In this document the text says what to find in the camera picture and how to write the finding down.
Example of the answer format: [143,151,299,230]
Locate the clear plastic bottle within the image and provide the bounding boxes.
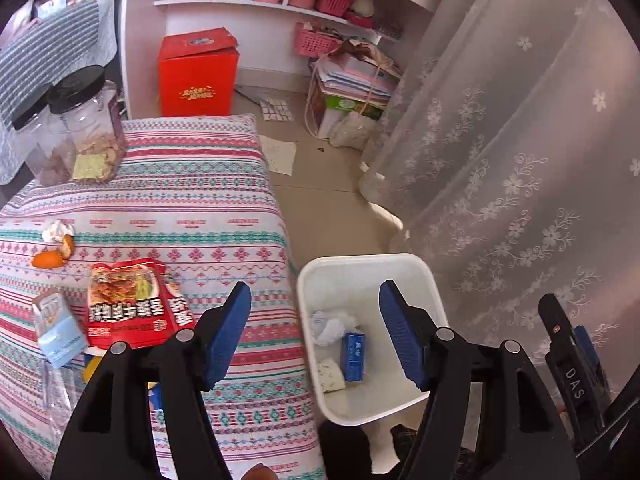
[42,361,85,444]

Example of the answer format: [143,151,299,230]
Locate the light blue carton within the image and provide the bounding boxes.
[32,288,89,370]

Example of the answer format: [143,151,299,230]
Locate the red instant noodle cup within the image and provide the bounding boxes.
[86,258,195,354]

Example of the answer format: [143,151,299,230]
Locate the orange peel piece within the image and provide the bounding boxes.
[32,249,66,270]
[60,234,75,261]

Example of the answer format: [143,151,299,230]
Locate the floral paper cup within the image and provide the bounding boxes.
[318,358,346,393]

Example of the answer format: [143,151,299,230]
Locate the dark blue cardboard box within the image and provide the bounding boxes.
[341,332,366,382]

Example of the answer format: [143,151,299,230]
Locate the white tissue wad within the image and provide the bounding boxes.
[310,310,358,347]

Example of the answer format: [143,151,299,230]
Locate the white tissue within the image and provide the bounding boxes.
[41,220,75,245]

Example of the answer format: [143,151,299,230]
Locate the yellow snack bag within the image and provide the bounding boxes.
[82,353,102,384]

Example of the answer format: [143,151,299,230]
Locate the white trash bin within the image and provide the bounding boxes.
[296,254,448,426]

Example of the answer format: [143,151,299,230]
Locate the patterned striped tablecloth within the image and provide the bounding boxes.
[1,114,324,479]

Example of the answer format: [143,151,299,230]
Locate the plastic jar with yellow label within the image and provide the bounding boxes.
[47,65,127,184]

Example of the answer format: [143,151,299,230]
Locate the plastic jar with dark snacks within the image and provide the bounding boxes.
[11,82,77,186]

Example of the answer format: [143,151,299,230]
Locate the white lace curtain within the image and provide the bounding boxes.
[359,0,639,393]

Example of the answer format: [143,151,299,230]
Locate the paper sheet on floor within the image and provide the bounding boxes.
[259,136,296,177]

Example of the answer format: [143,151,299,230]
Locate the red cardboard box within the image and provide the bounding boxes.
[158,27,240,117]

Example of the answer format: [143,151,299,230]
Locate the grey sofa with quilt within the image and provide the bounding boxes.
[1,0,117,185]

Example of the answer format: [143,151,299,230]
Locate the stack of papers and books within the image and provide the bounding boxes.
[304,39,402,151]

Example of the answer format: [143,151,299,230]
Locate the pink plastic basket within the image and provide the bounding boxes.
[294,23,343,58]

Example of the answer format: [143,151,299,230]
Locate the white pink shelf unit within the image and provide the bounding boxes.
[120,0,440,118]

